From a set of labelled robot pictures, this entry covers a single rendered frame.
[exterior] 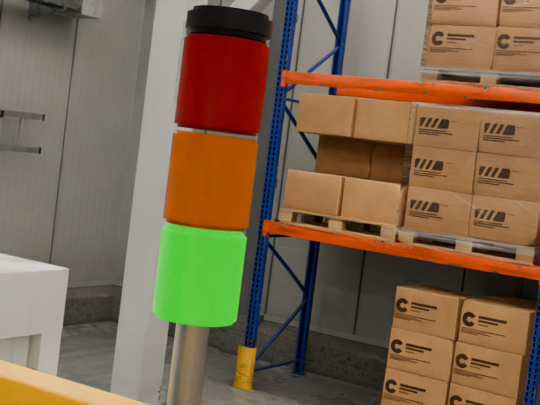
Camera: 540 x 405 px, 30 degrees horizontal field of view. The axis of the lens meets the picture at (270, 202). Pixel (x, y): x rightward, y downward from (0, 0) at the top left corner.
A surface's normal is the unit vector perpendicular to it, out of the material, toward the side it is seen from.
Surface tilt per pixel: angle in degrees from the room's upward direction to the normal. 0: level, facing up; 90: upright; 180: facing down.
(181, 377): 90
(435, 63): 90
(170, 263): 90
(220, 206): 90
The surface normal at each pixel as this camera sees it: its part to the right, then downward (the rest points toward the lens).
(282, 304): -0.53, -0.02
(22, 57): 0.84, 0.13
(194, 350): 0.23, 0.08
